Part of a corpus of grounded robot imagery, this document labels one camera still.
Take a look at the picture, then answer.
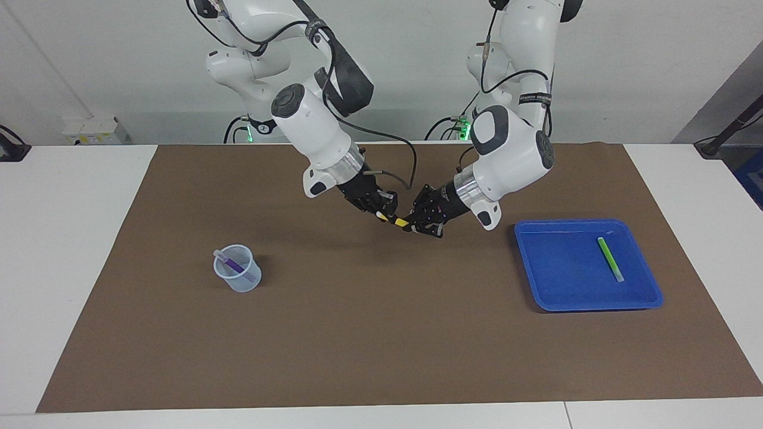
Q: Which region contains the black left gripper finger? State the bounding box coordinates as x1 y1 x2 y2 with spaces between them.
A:
404 217 445 240
409 184 443 219

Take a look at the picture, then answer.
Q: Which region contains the purple pen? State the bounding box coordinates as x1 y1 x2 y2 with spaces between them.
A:
213 249 258 282

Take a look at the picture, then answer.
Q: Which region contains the green pen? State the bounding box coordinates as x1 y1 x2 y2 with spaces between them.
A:
597 237 625 283

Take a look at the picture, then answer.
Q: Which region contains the brown table mat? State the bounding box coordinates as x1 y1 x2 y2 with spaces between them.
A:
36 142 763 414

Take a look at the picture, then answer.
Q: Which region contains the blue plastic tray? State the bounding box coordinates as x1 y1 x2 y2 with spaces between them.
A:
514 219 664 313

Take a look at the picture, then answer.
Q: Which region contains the translucent plastic cup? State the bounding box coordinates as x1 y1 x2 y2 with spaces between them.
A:
213 244 262 293

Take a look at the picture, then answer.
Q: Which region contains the black stand leg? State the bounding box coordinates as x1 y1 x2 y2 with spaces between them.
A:
694 94 763 160

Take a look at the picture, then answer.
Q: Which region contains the blue box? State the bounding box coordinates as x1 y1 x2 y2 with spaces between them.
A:
734 149 763 210

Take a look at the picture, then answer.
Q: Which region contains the black table clamp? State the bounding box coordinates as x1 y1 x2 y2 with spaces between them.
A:
0 124 32 163

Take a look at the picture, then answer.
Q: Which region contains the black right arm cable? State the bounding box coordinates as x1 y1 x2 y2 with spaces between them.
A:
187 0 418 191

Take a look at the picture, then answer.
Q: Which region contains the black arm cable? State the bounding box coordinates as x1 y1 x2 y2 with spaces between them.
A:
458 0 556 175
187 0 418 191

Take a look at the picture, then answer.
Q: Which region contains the black left base cable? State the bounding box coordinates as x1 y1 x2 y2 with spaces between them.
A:
424 89 481 142

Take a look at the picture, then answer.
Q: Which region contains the black base cable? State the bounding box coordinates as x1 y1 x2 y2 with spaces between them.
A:
424 89 481 142
224 116 254 144

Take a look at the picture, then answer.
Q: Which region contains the black right base cable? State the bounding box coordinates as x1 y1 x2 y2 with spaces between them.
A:
224 116 254 144

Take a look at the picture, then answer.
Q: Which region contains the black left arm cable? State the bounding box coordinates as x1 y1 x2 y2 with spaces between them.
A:
458 0 556 175

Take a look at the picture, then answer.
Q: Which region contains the white wall socket box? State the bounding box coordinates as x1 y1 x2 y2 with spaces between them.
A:
63 116 129 147

